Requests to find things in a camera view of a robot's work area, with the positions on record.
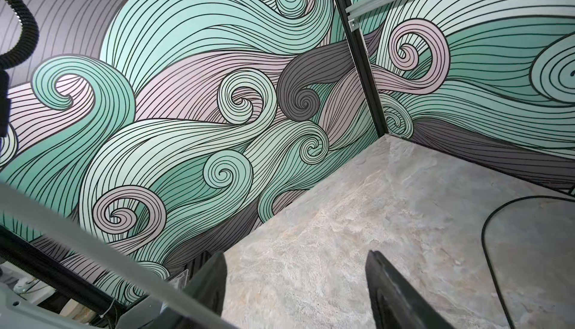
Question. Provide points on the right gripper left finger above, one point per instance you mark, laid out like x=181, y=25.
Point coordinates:
x=208, y=288

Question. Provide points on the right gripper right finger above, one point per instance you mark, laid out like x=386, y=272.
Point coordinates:
x=394, y=302

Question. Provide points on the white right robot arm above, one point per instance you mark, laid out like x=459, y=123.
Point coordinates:
x=18, y=313

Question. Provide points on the black corrugated right conduit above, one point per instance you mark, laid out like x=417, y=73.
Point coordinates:
x=28, y=38

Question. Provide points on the black right rear frame post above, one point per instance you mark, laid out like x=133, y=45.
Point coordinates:
x=359, y=53

